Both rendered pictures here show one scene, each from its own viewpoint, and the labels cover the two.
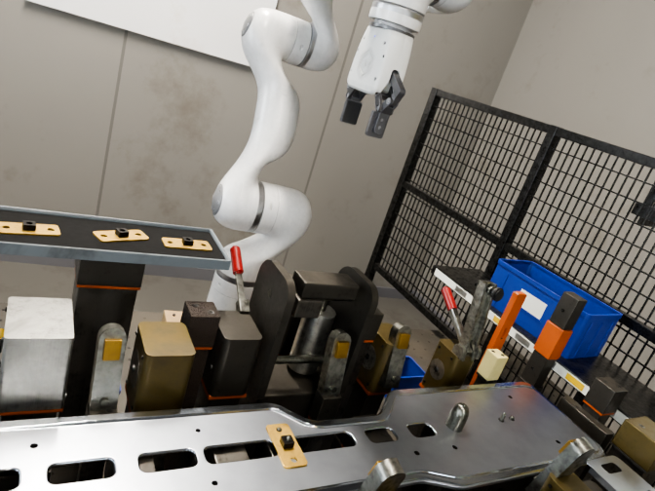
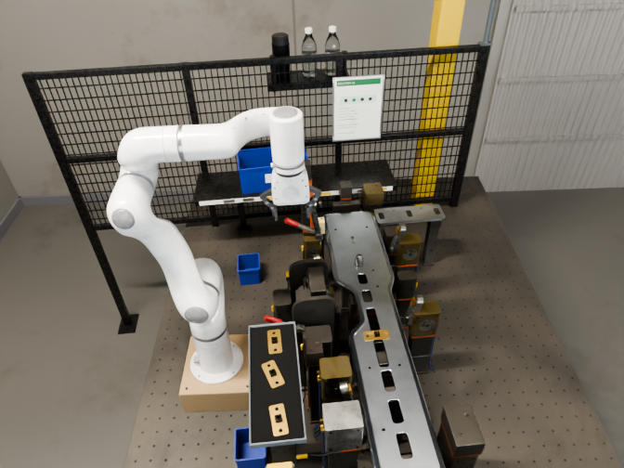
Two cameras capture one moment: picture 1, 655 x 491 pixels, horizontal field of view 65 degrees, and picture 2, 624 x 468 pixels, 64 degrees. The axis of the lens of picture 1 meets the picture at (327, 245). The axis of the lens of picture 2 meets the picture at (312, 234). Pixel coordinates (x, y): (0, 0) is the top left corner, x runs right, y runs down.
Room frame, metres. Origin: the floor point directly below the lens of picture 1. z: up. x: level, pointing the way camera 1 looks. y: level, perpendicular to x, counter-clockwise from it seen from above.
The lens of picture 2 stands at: (0.31, 0.98, 2.33)
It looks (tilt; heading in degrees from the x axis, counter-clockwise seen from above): 40 degrees down; 298
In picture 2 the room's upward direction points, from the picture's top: 2 degrees counter-clockwise
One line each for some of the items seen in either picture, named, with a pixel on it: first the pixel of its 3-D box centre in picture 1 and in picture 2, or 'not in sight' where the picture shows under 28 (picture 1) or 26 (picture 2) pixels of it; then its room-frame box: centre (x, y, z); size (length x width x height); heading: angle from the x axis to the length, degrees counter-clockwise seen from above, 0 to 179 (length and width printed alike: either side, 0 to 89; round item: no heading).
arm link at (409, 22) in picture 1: (394, 18); (288, 163); (0.89, 0.01, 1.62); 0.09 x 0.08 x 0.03; 32
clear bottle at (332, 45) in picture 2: not in sight; (332, 50); (1.22, -0.97, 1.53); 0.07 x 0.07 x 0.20
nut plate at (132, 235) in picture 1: (122, 233); (272, 372); (0.78, 0.33, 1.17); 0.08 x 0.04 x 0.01; 142
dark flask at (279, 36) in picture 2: not in sight; (280, 56); (1.40, -0.85, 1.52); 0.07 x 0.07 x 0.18
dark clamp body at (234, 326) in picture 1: (210, 408); (314, 370); (0.78, 0.11, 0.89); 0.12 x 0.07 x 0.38; 33
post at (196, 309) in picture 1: (178, 404); (315, 384); (0.75, 0.16, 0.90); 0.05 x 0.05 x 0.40; 33
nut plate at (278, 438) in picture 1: (287, 442); (376, 334); (0.62, -0.03, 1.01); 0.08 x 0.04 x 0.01; 33
